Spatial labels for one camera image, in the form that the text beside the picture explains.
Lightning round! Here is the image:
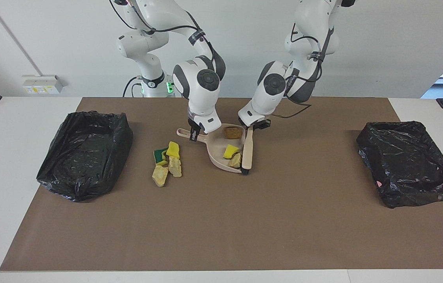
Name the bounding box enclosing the black bag bin pink spot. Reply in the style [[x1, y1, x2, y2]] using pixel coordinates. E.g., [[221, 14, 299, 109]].
[[356, 121, 443, 209]]

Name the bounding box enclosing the white wall conduit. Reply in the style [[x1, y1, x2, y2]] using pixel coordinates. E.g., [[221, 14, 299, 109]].
[[0, 0, 44, 77]]

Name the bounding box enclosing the yellow and green sponge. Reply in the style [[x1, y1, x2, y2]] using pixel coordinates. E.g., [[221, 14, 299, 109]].
[[153, 147, 169, 165]]

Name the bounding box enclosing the beige hand brush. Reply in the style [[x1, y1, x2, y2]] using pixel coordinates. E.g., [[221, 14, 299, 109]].
[[241, 125, 254, 176]]

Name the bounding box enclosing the small yellow sponge piece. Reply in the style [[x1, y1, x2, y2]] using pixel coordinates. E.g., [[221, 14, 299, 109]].
[[223, 144, 241, 160]]

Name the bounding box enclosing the black base cable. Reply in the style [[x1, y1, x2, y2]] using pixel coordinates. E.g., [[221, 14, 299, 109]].
[[123, 76, 143, 97]]

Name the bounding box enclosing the black bag lined bin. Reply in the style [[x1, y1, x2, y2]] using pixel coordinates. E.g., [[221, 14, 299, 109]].
[[36, 111, 134, 203]]

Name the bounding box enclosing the brown table mat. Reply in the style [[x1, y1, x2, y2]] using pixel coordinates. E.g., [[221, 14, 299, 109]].
[[0, 97, 443, 272]]

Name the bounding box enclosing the right arm gripper cable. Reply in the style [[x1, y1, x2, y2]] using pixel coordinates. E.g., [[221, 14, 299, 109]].
[[108, 0, 226, 81]]

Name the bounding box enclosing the beige plastic dustpan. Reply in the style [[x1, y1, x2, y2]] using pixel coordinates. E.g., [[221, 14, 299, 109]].
[[176, 124, 250, 173]]

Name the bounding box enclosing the white wall socket box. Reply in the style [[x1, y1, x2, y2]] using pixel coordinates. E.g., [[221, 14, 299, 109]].
[[22, 75, 64, 95]]

